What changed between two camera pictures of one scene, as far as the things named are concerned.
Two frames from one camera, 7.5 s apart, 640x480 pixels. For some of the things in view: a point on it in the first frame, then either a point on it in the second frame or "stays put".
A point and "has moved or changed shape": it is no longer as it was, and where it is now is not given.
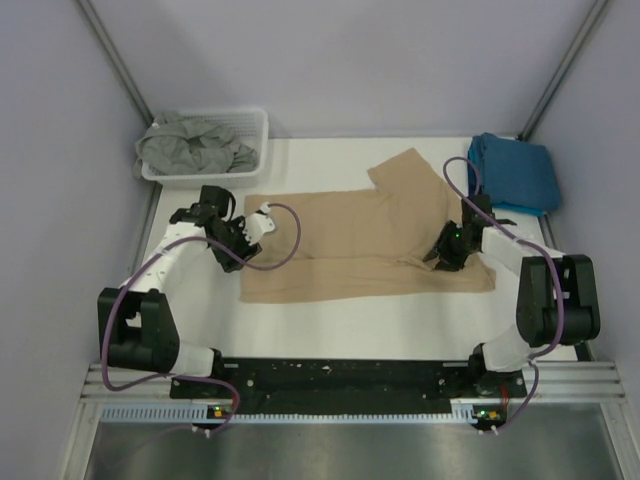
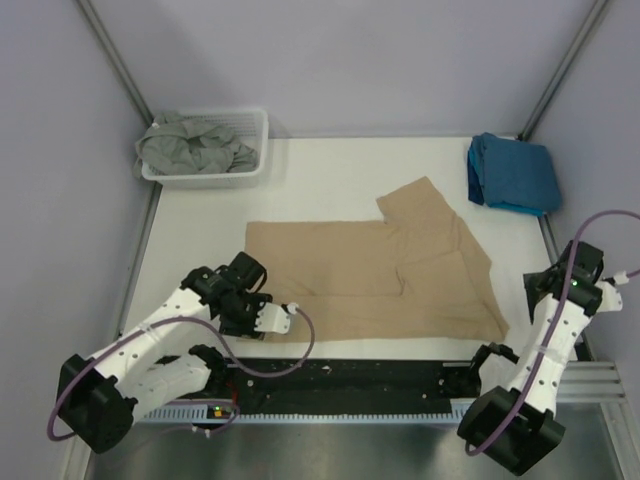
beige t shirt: (361, 243) has moved or changed shape
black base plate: (335, 386) stays put
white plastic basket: (251, 126) stays put
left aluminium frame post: (98, 26) stays put
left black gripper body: (233, 239) → (242, 318)
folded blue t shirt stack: (518, 175) stays put
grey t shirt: (176, 146) stays put
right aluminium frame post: (561, 72) stays put
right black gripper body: (450, 247) → (532, 292)
